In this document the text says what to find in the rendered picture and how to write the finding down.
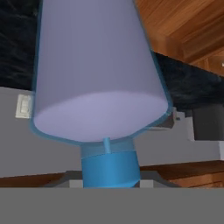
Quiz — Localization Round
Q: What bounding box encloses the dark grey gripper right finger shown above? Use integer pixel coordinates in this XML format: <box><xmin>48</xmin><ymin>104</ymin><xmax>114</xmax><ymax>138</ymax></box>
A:
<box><xmin>139</xmin><ymin>170</ymin><xmax>182</xmax><ymax>189</ymax></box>

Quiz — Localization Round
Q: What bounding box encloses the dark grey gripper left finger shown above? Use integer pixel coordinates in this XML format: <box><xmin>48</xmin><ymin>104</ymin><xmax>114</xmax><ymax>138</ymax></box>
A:
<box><xmin>43</xmin><ymin>170</ymin><xmax>85</xmax><ymax>189</ymax></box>

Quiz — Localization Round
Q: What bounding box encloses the blue transparent soap dispenser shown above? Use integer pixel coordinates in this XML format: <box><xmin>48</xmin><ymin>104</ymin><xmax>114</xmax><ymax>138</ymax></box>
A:
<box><xmin>28</xmin><ymin>0</ymin><xmax>173</xmax><ymax>189</ymax></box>

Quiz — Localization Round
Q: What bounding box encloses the dark grey box appliance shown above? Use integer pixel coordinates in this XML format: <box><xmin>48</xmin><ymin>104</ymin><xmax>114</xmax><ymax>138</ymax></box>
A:
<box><xmin>192</xmin><ymin>103</ymin><xmax>224</xmax><ymax>142</ymax></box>

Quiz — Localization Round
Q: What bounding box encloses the white wall switch plate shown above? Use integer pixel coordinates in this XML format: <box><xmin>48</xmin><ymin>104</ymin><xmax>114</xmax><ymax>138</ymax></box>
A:
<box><xmin>15</xmin><ymin>93</ymin><xmax>33</xmax><ymax>120</ymax></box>

